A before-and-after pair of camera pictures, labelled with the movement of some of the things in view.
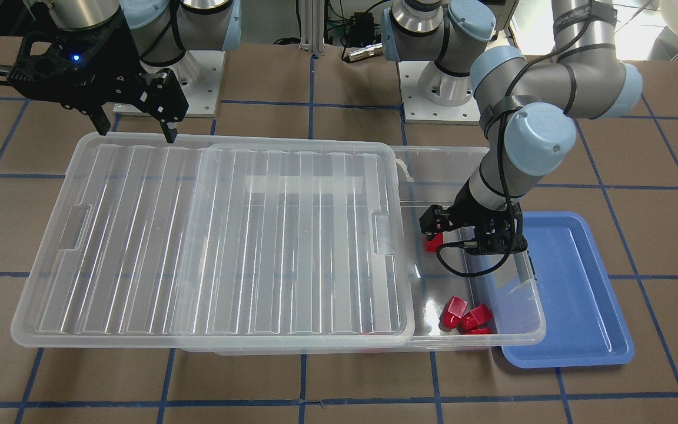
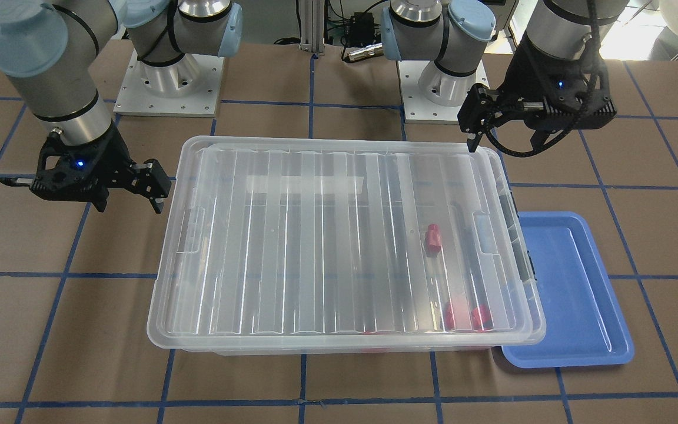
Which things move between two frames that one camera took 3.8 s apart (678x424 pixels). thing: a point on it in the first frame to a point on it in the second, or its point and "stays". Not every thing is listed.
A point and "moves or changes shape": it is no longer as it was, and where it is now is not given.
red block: [432, 245] stays
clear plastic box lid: [213, 242] moves or changes shape
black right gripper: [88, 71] to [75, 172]
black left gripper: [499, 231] to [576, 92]
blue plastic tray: [585, 323] stays
